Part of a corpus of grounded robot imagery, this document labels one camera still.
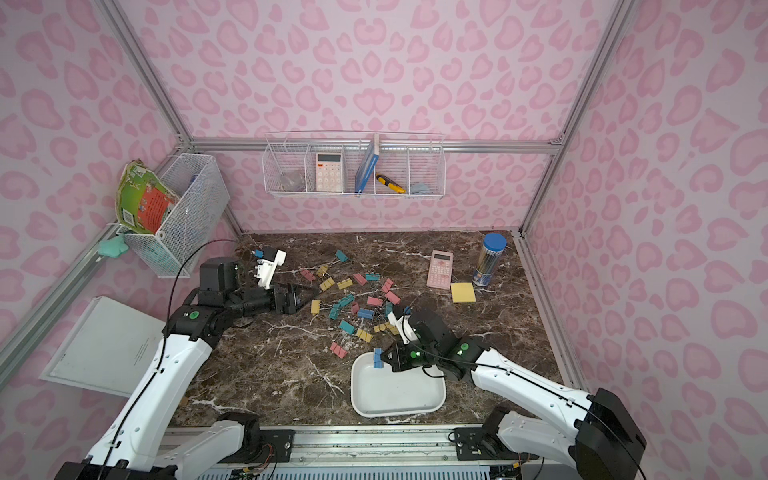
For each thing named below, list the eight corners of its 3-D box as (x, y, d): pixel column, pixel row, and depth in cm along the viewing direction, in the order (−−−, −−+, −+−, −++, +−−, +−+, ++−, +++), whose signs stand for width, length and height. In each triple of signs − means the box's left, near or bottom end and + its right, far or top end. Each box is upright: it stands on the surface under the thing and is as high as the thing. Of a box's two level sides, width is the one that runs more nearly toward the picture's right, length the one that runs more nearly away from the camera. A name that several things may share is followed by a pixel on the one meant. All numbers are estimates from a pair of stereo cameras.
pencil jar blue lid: (471, 284, 106) (483, 248, 91) (475, 267, 111) (487, 230, 96) (489, 289, 105) (504, 253, 90) (492, 271, 110) (507, 235, 95)
